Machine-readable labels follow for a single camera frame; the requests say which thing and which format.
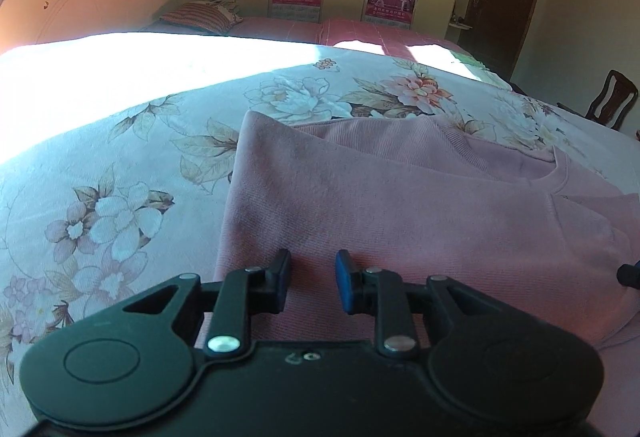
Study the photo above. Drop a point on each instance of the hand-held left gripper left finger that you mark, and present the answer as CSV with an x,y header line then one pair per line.
x,y
286,276

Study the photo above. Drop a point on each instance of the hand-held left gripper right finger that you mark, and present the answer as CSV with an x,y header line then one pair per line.
x,y
343,278

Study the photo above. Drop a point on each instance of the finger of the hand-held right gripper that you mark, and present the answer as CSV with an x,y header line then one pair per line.
x,y
629,274

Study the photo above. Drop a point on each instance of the pink sweater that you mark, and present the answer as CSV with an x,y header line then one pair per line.
x,y
400,197

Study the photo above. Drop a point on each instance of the dark wooden chair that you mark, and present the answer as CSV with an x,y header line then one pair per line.
x,y
612,97

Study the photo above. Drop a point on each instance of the floral bed blanket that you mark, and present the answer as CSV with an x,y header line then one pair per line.
x,y
125,142

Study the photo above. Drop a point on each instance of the pink checked bed sheet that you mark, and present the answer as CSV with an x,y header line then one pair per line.
x,y
290,29

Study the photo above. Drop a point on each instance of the green cloth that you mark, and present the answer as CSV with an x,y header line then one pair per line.
x,y
480,67

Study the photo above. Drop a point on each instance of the striped pillow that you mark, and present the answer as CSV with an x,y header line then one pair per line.
x,y
200,17

